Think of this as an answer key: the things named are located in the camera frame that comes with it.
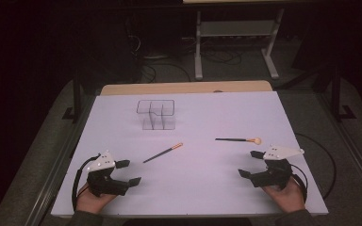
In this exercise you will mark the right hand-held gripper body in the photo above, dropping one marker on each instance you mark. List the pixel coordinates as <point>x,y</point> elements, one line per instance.
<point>275,174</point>

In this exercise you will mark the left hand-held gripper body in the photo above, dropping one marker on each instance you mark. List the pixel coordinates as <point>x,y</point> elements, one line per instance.
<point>103,183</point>

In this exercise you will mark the round-headed makeup brush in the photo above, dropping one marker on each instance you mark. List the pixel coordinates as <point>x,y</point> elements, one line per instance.
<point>232,139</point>

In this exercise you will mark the slim brush with orange ferrule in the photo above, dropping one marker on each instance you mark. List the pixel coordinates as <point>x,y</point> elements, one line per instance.
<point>163,153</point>

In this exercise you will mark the clear acrylic organizer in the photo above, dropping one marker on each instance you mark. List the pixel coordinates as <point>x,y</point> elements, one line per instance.
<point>157,124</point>

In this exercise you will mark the person's left hand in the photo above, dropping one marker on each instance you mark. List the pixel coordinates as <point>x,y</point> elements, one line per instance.
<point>91,202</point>

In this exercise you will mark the person's right hand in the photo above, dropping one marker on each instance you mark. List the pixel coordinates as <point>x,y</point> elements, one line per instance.
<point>289,197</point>

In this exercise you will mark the white board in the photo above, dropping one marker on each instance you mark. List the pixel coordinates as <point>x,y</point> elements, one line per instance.
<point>201,179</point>

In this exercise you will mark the wooden table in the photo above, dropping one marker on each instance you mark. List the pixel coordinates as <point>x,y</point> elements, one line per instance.
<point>185,87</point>

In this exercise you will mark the aluminium frame rail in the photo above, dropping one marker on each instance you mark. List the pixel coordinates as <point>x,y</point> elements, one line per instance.
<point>48,191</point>
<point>358,160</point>

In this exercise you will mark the black stand post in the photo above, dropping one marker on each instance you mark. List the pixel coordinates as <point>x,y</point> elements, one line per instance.
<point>336,94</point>
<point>77,97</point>

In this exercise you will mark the white metal desk frame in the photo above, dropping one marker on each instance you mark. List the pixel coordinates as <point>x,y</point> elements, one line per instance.
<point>235,29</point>

